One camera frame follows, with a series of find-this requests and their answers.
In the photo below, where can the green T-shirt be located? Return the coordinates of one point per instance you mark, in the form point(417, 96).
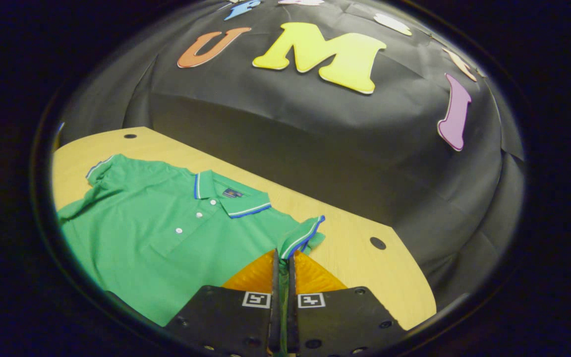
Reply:
point(166, 258)

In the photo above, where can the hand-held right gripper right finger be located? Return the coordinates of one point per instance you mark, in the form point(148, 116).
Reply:
point(345, 317)

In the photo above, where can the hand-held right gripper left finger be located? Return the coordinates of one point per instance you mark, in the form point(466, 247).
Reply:
point(226, 317)

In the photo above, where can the black backdrop cloth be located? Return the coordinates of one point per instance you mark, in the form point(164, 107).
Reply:
point(315, 148)

